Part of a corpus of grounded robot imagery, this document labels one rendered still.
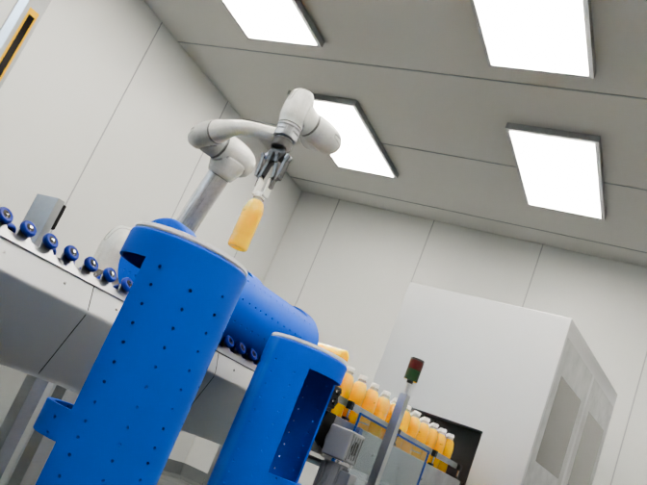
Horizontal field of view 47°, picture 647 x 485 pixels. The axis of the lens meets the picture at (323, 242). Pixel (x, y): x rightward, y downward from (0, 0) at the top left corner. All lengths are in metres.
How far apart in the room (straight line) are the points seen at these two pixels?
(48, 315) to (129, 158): 4.26
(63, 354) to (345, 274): 5.93
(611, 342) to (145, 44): 4.78
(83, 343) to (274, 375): 0.61
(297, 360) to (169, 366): 0.88
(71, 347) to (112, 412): 0.65
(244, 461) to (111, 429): 0.89
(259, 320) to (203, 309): 1.09
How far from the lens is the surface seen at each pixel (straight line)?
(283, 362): 2.38
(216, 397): 2.62
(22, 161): 5.57
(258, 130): 2.95
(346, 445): 2.96
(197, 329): 1.58
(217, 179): 3.20
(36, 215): 2.15
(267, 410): 2.37
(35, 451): 2.24
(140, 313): 1.55
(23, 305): 2.03
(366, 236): 7.99
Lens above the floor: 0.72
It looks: 15 degrees up
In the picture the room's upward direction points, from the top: 23 degrees clockwise
